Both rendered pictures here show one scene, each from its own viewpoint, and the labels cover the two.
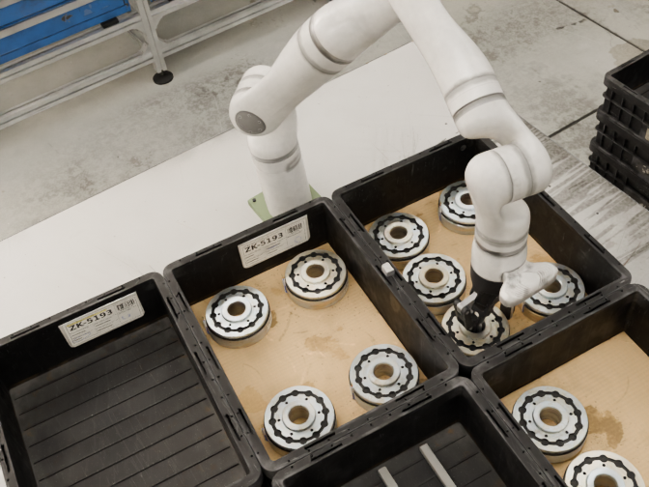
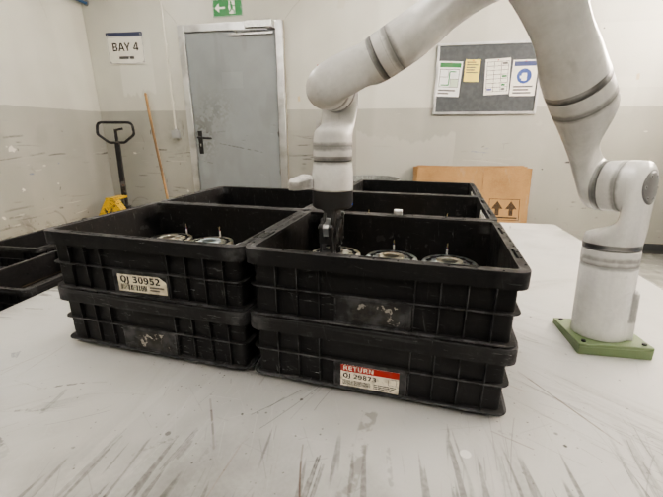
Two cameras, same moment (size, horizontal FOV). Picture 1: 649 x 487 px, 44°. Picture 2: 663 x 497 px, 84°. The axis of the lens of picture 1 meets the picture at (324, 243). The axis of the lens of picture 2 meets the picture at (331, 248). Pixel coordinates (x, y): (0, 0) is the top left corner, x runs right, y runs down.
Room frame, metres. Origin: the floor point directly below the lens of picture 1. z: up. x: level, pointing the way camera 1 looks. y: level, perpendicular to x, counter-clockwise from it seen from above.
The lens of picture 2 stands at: (1.10, -0.78, 1.09)
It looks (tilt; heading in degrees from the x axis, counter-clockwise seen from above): 17 degrees down; 128
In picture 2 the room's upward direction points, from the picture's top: straight up
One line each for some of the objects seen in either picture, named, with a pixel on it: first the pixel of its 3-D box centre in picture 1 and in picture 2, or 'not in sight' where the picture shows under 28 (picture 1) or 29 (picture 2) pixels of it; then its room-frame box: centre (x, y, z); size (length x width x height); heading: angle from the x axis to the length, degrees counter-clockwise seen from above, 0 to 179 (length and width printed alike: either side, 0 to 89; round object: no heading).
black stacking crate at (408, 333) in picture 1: (305, 339); (402, 227); (0.69, 0.05, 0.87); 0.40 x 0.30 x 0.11; 22
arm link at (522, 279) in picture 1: (508, 255); (323, 172); (0.67, -0.25, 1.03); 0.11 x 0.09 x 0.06; 27
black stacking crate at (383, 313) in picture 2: (469, 258); (385, 266); (0.80, -0.23, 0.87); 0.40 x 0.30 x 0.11; 22
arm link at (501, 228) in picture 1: (498, 199); (334, 114); (0.68, -0.23, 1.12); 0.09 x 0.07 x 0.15; 105
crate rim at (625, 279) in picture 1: (471, 238); (387, 239); (0.80, -0.23, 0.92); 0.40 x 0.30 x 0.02; 22
